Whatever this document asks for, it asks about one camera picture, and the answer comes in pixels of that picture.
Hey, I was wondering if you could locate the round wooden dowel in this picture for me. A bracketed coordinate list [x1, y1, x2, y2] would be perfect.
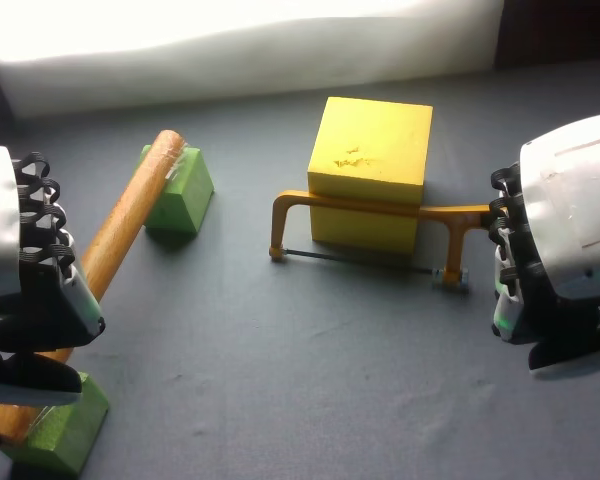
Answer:
[0, 129, 187, 448]

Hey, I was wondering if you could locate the yellow hacksaw with black handle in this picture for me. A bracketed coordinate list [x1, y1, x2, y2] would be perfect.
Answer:
[268, 188, 496, 294]

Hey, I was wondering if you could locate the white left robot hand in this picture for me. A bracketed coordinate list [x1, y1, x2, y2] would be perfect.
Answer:
[0, 143, 106, 406]

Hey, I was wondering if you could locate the yellow wooden block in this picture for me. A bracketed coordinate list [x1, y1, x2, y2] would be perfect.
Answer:
[307, 96, 435, 256]

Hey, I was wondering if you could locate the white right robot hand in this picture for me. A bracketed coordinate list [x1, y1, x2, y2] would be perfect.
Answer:
[488, 110, 600, 376]

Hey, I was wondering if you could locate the grey table cloth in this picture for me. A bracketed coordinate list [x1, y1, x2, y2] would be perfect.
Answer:
[0, 62, 600, 480]

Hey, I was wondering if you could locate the green wedge support block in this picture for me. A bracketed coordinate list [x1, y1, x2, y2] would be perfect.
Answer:
[0, 372, 111, 475]
[139, 142, 216, 235]

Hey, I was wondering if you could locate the white foam board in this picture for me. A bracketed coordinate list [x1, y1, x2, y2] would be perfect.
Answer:
[0, 0, 504, 121]

